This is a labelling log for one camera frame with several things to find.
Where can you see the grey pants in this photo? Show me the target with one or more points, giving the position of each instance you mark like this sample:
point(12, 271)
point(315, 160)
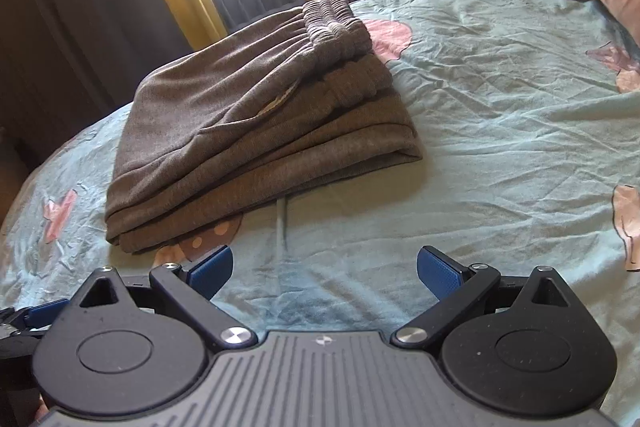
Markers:
point(240, 132)

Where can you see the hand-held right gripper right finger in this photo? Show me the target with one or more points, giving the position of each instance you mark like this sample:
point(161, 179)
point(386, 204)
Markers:
point(440, 272)

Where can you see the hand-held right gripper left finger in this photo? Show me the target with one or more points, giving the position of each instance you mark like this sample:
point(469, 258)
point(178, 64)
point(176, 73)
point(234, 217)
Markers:
point(210, 272)

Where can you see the light blue printed bed sheet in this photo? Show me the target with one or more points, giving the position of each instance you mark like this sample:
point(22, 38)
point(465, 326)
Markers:
point(500, 132)

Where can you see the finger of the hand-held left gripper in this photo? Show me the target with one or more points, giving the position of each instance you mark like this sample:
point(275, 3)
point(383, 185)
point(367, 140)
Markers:
point(47, 313)

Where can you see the grey curtain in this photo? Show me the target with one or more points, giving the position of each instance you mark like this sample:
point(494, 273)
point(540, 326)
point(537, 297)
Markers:
point(65, 32)

